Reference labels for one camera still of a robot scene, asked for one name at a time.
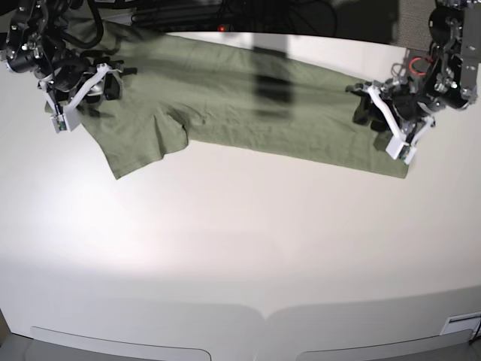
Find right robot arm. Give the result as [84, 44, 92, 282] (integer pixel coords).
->
[1, 1, 138, 132]

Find green T-shirt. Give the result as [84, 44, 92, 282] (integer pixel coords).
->
[44, 17, 410, 181]

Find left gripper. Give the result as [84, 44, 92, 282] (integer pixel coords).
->
[346, 80, 435, 151]

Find black power strip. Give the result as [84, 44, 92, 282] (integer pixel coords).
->
[147, 23, 232, 33]

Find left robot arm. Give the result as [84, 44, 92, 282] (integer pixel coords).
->
[346, 1, 480, 164]

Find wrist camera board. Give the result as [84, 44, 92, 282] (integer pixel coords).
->
[386, 136, 417, 165]
[50, 112, 80, 133]

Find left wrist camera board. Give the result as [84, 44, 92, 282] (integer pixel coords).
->
[386, 136, 417, 165]

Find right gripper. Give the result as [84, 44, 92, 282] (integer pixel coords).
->
[38, 63, 138, 117]

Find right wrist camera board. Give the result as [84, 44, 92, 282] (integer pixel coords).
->
[50, 112, 80, 133]

